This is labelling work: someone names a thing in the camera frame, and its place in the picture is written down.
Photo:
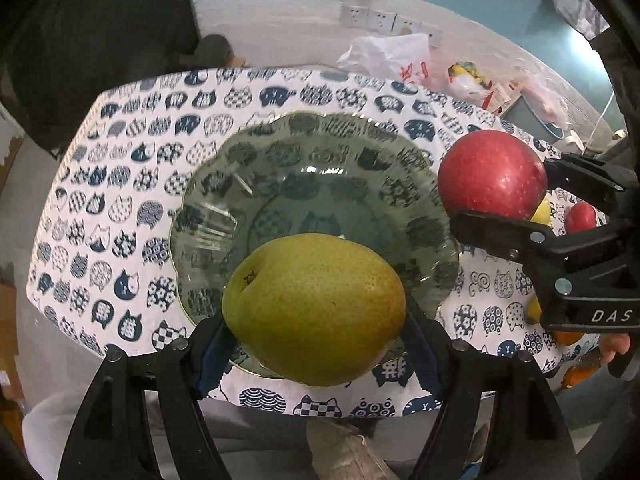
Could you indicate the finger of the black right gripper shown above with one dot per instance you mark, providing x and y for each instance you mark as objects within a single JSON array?
[
  {"x": 603, "y": 185},
  {"x": 515, "y": 240}
]

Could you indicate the small red apple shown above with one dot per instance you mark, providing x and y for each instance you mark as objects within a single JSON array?
[{"x": 580, "y": 217}]

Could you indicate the large red apple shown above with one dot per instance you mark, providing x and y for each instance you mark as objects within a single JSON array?
[{"x": 493, "y": 172}]

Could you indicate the yellow green pear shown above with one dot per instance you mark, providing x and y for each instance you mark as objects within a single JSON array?
[{"x": 542, "y": 214}]

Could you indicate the person right hand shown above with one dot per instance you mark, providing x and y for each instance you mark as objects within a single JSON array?
[{"x": 612, "y": 345}]

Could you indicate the blue trash bin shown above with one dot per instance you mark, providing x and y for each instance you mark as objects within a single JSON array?
[{"x": 543, "y": 115}]

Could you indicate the cat pattern tablecloth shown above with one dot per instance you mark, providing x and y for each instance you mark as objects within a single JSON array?
[{"x": 101, "y": 268}]

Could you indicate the white plastic bag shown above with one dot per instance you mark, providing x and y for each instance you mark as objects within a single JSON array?
[{"x": 401, "y": 58}]

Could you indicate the green glass plate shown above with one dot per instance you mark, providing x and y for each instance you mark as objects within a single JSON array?
[{"x": 335, "y": 174}]

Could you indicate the black chair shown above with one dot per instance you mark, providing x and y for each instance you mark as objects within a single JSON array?
[{"x": 57, "y": 56}]

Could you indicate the white wall socket strip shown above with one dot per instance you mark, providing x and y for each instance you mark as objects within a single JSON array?
[{"x": 387, "y": 23}]

